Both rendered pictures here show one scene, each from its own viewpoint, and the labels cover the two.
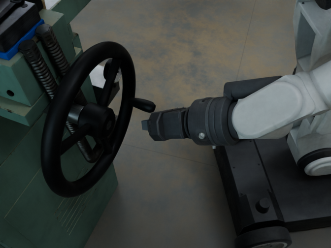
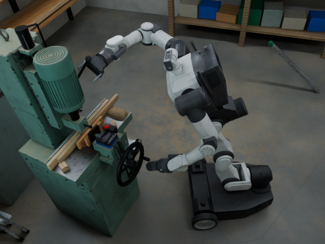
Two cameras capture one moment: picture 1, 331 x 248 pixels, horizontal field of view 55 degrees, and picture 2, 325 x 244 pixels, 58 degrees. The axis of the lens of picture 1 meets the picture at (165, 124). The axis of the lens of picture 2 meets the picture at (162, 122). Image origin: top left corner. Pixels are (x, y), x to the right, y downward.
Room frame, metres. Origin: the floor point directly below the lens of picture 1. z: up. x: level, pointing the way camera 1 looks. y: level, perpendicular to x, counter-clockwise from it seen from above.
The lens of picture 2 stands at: (-0.66, -0.25, 2.26)
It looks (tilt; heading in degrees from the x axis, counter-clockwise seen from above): 46 degrees down; 9
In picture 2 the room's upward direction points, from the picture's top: 5 degrees counter-clockwise
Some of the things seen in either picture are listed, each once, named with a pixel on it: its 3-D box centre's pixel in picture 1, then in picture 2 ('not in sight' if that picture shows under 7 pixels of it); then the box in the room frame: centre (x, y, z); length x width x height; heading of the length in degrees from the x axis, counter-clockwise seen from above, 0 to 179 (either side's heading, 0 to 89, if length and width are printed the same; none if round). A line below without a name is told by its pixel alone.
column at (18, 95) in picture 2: not in sight; (33, 94); (0.59, 0.71, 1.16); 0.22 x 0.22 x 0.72; 68
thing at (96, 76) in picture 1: (95, 82); (131, 146); (0.67, 0.21, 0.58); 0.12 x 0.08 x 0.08; 68
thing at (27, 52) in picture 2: not in sight; (27, 43); (0.53, 0.57, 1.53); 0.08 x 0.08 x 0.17; 68
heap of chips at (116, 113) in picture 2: not in sight; (117, 112); (0.69, 0.26, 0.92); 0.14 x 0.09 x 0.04; 68
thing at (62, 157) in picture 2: not in sight; (91, 125); (0.56, 0.41, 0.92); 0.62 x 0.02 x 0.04; 158
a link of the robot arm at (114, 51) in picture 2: not in sight; (112, 53); (0.77, 0.23, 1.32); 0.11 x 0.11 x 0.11; 68
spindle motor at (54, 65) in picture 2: not in sight; (60, 80); (0.48, 0.44, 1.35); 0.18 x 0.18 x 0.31
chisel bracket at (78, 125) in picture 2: not in sight; (75, 122); (0.49, 0.46, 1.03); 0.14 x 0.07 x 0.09; 68
